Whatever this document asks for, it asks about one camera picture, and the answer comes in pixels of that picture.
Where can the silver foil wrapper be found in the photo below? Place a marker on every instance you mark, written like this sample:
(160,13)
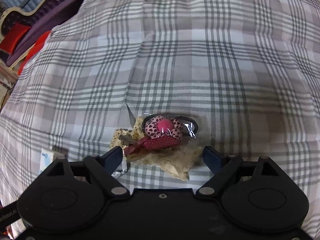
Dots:
(120,173)

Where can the purple chaise sofa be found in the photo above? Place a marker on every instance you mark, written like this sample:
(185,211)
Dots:
(50,15)

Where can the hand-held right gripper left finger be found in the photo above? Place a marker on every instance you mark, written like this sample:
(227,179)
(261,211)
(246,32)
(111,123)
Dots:
(113,161)

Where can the grey plaid blanket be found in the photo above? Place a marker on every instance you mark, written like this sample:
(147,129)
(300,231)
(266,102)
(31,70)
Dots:
(200,55)

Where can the red cloth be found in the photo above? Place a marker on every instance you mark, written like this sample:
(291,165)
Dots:
(35,47)

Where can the red cushion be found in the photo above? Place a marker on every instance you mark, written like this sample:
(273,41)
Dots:
(13,36)

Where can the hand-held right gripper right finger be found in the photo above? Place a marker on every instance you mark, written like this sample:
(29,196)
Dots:
(212,160)

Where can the red polka dot bow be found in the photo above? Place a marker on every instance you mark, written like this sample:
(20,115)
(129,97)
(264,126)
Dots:
(160,142)

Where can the blue and white tissue pack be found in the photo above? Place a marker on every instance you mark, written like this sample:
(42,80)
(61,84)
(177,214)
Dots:
(48,158)

